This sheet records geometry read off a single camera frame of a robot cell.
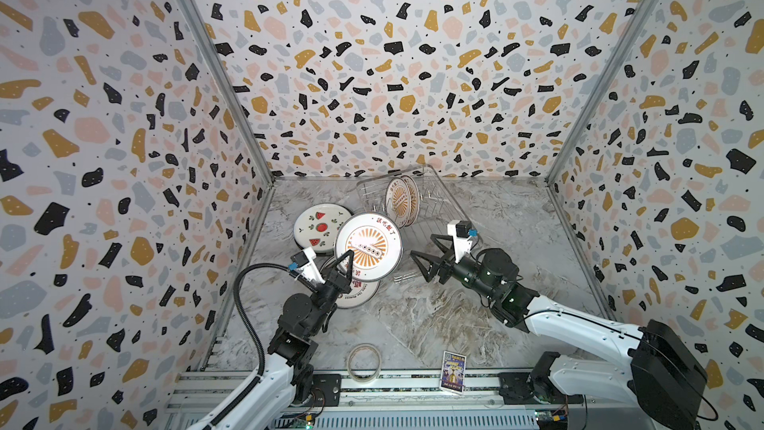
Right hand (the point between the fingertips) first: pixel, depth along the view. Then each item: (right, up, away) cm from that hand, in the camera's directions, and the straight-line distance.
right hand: (420, 242), depth 71 cm
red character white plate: (-17, -18, +19) cm, 31 cm away
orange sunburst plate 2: (0, +11, +29) cm, 31 cm away
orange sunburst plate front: (-11, -1, +5) cm, 12 cm away
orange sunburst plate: (-6, +10, +33) cm, 35 cm away
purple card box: (+9, -34, +4) cm, 35 cm away
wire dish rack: (+9, +7, +36) cm, 38 cm away
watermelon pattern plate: (-34, +1, +32) cm, 47 cm away
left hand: (-16, -2, +1) cm, 16 cm away
